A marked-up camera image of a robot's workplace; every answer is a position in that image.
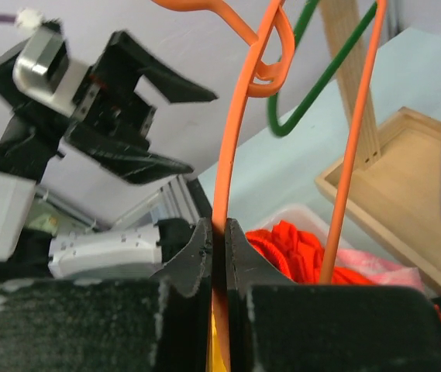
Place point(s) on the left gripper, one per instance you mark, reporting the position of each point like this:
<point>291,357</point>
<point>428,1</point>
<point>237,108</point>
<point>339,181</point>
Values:
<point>111,121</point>

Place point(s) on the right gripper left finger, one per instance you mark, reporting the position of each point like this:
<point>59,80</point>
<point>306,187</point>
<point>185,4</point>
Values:
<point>155,324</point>

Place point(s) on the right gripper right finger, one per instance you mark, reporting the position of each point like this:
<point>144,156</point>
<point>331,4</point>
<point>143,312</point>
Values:
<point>278,325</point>

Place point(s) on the bright orange shorts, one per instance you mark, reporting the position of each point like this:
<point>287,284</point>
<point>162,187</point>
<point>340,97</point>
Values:
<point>297,254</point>

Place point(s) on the orange plastic hanger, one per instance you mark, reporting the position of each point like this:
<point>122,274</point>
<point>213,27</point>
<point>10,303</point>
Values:
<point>265,69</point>

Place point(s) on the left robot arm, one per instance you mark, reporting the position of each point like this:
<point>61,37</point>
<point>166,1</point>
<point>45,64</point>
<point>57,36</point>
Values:
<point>30,141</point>

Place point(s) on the yellow shorts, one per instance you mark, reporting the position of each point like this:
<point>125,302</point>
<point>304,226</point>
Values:
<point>217,363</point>

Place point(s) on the white plastic basket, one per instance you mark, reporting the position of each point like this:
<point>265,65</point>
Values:
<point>301,216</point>

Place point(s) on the pink patterned cloth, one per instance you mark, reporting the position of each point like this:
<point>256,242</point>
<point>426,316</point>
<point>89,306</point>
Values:
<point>380,270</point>

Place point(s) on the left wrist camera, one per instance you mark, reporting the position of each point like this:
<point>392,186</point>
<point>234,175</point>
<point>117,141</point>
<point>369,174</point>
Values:
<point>45,72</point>

